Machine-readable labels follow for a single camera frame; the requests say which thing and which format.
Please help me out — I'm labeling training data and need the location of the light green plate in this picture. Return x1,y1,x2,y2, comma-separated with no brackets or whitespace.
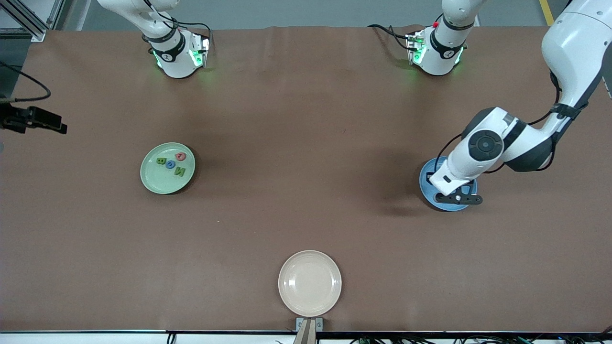
140,142,196,195

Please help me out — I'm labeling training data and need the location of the brown table cover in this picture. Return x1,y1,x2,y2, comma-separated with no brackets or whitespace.
0,25,612,333

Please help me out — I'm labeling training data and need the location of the black base power cable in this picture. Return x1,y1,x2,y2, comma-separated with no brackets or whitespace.
367,24,416,51
160,14,214,48

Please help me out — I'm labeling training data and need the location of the blue plate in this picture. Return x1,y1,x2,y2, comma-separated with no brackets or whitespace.
419,157,478,212

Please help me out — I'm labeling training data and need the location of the beige plate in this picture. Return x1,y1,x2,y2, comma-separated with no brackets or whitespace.
278,250,342,317

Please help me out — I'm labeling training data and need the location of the aluminium frame profile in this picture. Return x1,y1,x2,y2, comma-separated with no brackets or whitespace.
0,0,65,43

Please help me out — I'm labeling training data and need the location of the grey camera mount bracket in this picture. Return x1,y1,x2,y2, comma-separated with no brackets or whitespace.
293,317,324,344

